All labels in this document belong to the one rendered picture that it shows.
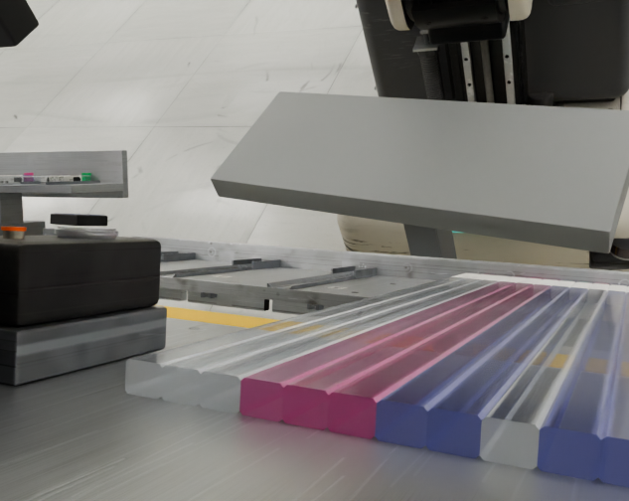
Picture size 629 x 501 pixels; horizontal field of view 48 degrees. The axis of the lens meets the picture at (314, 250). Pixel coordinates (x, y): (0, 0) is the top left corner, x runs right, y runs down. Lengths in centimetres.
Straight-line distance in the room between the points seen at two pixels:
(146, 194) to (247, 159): 115
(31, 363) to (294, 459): 11
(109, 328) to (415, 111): 91
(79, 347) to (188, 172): 203
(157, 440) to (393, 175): 87
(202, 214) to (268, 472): 194
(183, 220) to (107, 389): 187
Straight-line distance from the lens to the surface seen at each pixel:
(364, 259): 73
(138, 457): 18
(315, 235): 188
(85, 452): 19
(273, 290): 56
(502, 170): 101
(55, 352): 26
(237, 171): 114
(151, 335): 30
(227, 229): 201
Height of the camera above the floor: 124
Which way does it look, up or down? 43 degrees down
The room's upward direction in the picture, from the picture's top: 20 degrees counter-clockwise
